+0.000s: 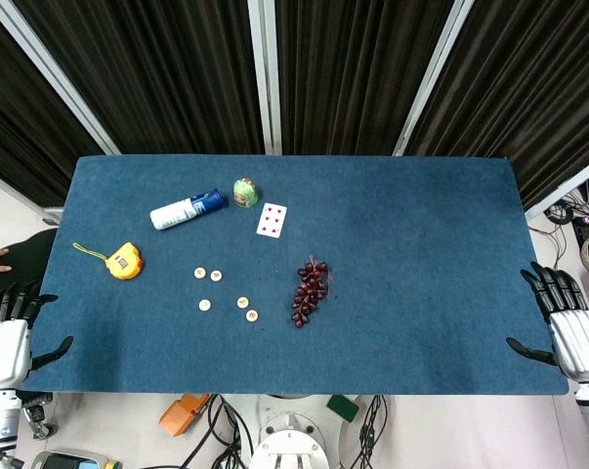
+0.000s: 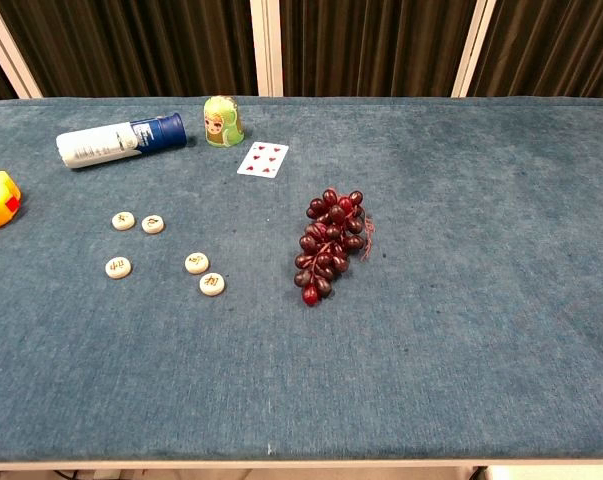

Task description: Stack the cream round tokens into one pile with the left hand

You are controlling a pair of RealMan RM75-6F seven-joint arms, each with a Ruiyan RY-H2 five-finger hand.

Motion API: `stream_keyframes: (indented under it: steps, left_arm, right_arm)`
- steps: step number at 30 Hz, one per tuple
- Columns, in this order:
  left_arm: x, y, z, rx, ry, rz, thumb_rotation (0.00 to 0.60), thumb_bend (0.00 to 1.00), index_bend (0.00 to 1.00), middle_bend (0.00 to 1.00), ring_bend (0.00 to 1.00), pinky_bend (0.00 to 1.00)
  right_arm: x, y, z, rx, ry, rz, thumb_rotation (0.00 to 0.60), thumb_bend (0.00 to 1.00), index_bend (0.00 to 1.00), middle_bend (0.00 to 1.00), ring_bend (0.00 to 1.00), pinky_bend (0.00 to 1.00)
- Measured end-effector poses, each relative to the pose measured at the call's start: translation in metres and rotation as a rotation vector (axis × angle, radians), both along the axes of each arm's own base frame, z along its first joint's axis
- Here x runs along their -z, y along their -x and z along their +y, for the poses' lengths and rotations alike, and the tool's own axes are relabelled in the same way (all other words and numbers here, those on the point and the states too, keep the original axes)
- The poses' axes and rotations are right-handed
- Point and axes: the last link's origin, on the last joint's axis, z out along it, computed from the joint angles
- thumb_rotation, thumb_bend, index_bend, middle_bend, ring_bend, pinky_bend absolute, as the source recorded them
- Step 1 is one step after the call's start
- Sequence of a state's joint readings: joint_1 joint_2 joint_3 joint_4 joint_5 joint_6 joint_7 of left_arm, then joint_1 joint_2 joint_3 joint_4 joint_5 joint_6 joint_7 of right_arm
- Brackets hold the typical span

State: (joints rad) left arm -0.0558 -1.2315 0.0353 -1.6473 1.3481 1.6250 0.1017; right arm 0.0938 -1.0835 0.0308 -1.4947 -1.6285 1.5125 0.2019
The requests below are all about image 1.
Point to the green block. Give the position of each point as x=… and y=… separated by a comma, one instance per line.
x=343, y=409

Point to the wooden token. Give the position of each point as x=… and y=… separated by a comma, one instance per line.
x=216, y=275
x=204, y=305
x=242, y=302
x=199, y=272
x=252, y=316

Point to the blue felt table cover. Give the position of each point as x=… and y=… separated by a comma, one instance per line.
x=396, y=293

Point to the orange device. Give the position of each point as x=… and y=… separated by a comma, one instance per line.
x=181, y=415

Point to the white frame post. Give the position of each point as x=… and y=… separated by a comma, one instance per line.
x=265, y=73
x=567, y=188
x=433, y=73
x=52, y=73
x=15, y=194

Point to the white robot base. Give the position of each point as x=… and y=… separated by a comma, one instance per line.
x=289, y=439

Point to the caster wheel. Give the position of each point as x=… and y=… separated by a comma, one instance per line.
x=42, y=429

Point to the black pleated curtain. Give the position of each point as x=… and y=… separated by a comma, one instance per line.
x=528, y=98
x=11, y=122
x=352, y=73
x=152, y=73

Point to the grey device with yellow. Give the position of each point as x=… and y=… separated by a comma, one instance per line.
x=69, y=460

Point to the person's black clothing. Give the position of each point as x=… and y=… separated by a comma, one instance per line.
x=28, y=259

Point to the yellow tape measure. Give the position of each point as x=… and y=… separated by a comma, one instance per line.
x=123, y=264

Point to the six of hearts card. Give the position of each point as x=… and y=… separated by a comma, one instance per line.
x=271, y=221

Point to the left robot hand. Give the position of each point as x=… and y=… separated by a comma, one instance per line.
x=6, y=352

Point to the green nesting doll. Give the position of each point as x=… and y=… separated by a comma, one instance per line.
x=245, y=194

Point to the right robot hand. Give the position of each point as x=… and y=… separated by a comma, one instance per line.
x=579, y=342

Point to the red grape bunch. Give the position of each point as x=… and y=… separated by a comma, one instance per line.
x=309, y=293

